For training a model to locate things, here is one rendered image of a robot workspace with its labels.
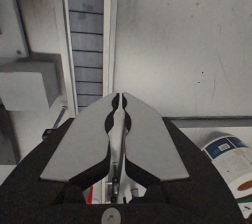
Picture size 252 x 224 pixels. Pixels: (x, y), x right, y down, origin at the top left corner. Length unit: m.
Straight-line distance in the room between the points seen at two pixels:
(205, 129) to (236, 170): 0.16
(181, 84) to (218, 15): 0.21
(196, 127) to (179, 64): 0.25
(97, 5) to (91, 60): 0.11
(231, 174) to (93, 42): 0.59
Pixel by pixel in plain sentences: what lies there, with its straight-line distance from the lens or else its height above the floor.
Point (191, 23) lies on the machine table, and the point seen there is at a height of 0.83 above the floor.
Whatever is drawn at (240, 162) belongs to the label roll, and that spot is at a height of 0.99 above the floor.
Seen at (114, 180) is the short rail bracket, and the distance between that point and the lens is 0.64.
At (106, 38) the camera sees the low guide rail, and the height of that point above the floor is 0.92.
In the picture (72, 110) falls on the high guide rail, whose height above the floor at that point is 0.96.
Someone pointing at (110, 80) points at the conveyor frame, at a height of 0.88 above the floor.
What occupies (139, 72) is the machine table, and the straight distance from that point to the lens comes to 0.40.
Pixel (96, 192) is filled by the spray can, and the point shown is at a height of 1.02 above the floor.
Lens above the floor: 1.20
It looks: 59 degrees down
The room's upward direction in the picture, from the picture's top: 166 degrees clockwise
